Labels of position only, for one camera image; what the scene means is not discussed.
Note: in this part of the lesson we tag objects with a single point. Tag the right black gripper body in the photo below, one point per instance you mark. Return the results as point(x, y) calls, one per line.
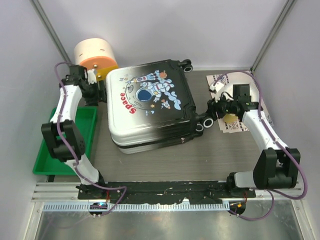
point(224, 106)

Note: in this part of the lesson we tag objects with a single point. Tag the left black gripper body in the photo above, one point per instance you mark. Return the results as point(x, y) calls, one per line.
point(94, 95)

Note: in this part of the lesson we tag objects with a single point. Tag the yellow cup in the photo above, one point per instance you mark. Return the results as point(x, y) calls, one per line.
point(230, 118)

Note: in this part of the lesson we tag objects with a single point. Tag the white black space suitcase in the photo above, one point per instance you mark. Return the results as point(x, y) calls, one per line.
point(150, 106)

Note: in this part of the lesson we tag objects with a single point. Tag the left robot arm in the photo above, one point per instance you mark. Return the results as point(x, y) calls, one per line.
point(61, 135)

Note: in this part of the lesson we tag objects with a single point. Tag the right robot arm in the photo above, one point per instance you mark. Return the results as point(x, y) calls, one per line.
point(275, 167)

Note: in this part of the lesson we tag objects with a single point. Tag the patterned placemat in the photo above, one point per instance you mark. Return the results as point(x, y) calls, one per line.
point(242, 102)

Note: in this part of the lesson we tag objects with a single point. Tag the white paper plate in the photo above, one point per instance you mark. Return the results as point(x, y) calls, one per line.
point(227, 93)

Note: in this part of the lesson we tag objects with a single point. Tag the round mini drawer cabinet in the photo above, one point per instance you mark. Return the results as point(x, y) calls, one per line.
point(97, 55)

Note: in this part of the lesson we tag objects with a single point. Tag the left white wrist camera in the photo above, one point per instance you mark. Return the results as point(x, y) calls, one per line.
point(91, 77)

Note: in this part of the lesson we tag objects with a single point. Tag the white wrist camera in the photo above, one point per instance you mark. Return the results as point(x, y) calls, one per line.
point(215, 87)
point(91, 77)

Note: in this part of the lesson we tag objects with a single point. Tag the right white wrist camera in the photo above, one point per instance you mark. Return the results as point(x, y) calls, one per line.
point(215, 87)

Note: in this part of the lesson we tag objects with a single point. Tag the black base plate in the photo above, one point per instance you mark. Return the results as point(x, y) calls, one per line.
point(164, 192)

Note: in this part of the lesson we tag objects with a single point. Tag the white slotted cable duct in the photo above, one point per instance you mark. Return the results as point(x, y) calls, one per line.
point(90, 206)

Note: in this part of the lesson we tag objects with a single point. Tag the aluminium rail frame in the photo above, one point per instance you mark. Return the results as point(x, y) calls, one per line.
point(67, 191)

